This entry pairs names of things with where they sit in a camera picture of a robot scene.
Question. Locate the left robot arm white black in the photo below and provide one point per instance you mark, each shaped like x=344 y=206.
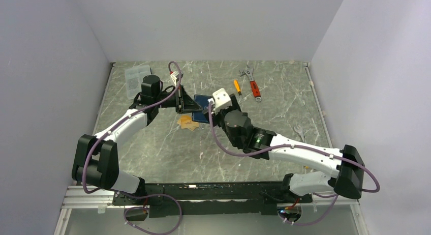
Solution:
x=96 y=160

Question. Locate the orange handled screwdriver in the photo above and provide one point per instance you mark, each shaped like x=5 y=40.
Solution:
x=237 y=87

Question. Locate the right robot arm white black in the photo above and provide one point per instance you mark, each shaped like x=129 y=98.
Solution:
x=336 y=170

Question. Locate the blue leather card holder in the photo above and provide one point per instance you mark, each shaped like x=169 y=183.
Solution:
x=199 y=116

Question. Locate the clear plastic screw box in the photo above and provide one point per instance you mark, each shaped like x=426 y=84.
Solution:
x=134 y=78

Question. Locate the gold card stack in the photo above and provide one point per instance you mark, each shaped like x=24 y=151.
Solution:
x=186 y=122

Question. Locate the red handled adjustable wrench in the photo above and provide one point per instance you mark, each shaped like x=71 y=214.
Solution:
x=249 y=72

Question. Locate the aluminium frame rail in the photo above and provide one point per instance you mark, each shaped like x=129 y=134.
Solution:
x=76 y=198

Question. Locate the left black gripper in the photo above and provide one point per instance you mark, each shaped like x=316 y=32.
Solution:
x=185 y=103

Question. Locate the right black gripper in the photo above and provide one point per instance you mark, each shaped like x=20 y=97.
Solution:
x=215 y=116

